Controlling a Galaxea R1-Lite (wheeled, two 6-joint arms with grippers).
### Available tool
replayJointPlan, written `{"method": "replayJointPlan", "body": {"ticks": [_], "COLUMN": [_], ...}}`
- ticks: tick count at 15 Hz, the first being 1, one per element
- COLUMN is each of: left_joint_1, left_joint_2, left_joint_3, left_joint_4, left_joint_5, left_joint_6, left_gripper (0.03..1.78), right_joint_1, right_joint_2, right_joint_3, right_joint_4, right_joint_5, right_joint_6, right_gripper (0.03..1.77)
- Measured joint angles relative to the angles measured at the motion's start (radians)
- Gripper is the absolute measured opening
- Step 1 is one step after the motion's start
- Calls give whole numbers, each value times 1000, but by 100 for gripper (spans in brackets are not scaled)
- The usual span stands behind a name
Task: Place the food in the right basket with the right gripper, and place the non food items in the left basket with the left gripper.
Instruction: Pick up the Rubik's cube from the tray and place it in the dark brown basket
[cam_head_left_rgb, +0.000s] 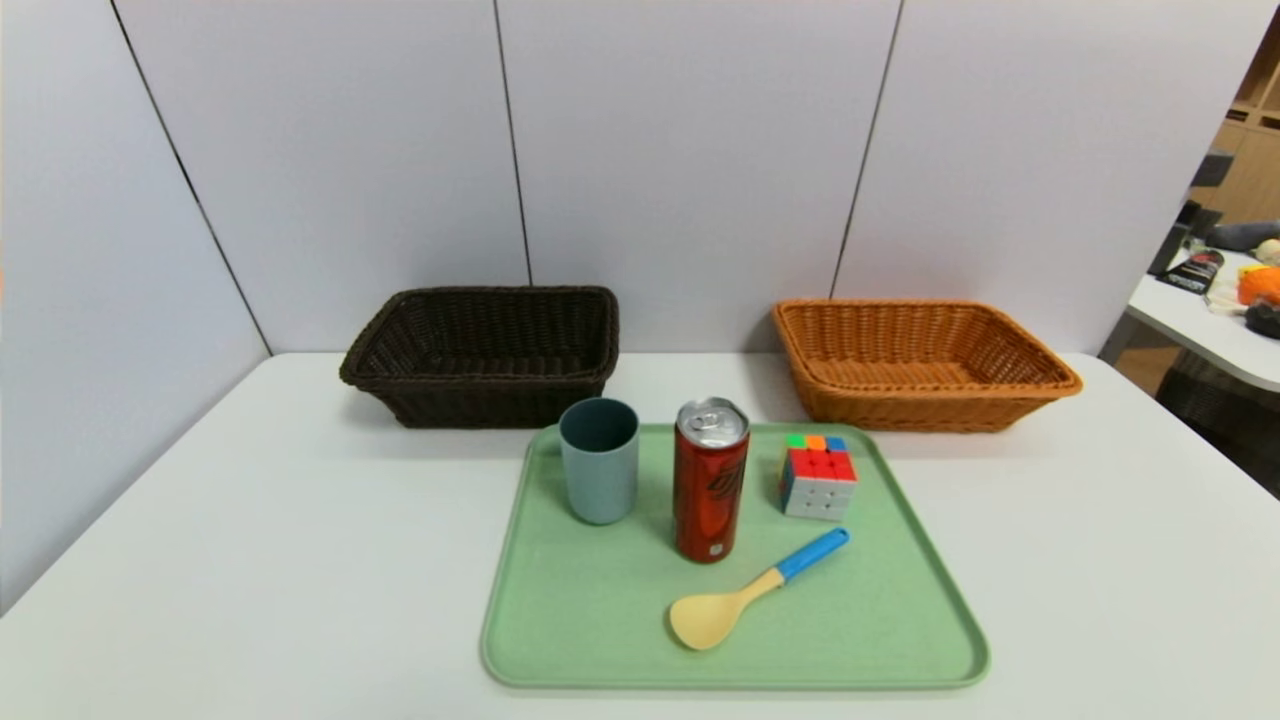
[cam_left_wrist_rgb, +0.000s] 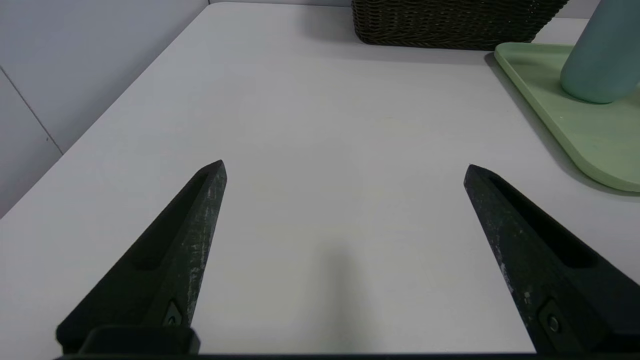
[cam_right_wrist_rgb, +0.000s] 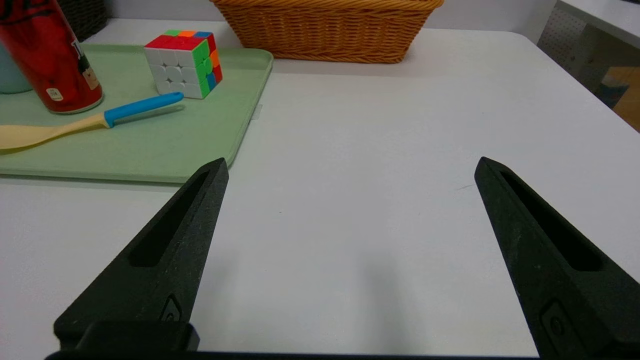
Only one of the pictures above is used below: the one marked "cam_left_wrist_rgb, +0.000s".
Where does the light green plastic tray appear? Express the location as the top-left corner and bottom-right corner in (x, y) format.
(494, 42), (640, 193)

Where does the blue-grey plastic cup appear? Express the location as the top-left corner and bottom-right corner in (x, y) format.
(560, 0), (640, 105)

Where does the dark brown wicker basket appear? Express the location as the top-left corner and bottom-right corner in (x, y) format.
(351, 0), (570, 52)

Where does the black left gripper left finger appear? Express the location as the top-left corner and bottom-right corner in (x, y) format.
(55, 159), (228, 356)

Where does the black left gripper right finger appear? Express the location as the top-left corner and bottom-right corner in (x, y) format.
(463, 163), (640, 355)

